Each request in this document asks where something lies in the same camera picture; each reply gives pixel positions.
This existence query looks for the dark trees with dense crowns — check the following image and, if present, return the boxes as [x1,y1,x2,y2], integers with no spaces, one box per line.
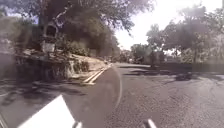
[0,0,155,63]

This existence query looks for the grey asphalt road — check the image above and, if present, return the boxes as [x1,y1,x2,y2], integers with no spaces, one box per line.
[0,62,224,128]

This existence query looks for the rough stone wall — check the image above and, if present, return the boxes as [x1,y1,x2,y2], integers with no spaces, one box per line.
[0,52,91,83]

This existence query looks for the dry earth slope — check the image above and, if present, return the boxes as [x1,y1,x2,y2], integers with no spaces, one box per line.
[71,54,109,73]

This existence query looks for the robot's own part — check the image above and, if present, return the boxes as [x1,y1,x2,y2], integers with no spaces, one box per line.
[143,118,157,128]
[72,120,83,128]

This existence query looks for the row of trees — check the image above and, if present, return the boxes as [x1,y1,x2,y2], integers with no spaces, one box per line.
[129,4,224,65]

